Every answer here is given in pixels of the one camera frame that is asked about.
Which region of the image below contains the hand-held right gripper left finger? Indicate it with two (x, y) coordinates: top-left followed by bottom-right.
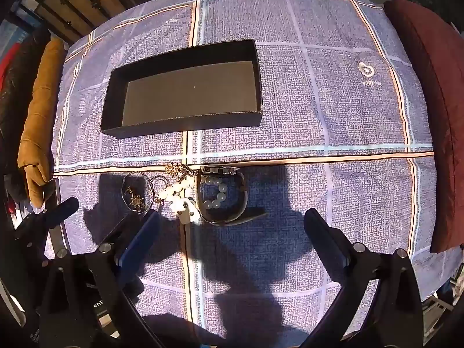
(40, 210), (164, 348)

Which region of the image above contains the grey flat panel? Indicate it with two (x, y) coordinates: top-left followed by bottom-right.
(42, 179), (63, 211)

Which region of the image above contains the brown plush cushion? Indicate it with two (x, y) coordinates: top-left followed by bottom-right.
(17, 38), (66, 209)

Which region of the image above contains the white pearl bracelet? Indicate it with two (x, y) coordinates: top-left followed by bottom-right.
(156, 174), (229, 211)

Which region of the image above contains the black cardboard box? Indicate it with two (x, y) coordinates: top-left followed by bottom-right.
(100, 39), (263, 139)

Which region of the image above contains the dark gold flower earring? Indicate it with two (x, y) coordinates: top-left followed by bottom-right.
(165, 163), (190, 180)

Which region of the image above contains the blue plaid blanket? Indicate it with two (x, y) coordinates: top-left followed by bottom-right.
(43, 0), (436, 338)

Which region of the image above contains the small silver hoop earring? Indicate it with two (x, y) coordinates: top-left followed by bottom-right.
(148, 175), (168, 205)

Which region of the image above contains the white earring card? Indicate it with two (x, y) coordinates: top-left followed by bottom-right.
(174, 197), (202, 224)

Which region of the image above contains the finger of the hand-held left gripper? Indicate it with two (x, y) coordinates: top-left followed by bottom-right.
(14, 196), (80, 240)
(117, 261), (146, 298)

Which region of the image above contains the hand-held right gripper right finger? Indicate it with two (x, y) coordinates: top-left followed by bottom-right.
(304, 208), (424, 348)

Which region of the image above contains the cream brown strap wristwatch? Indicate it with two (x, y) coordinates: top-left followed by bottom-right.
(196, 166), (268, 227)

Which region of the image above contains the maroon cushion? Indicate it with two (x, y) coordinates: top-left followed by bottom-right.
(383, 0), (464, 253)

